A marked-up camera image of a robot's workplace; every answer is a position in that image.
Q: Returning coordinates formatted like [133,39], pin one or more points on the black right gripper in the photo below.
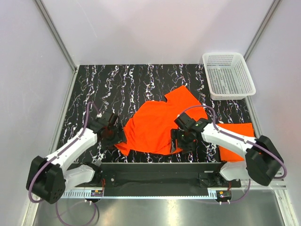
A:
[175,134]

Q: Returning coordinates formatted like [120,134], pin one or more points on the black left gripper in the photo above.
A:
[120,137]

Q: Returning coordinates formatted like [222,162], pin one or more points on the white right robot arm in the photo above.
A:
[261,160]

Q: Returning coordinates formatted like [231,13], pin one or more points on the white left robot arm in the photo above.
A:
[49,177]

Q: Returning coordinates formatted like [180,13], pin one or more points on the white plastic mesh basket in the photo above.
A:
[228,76]

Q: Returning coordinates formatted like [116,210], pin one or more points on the white slotted cable duct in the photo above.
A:
[83,193]

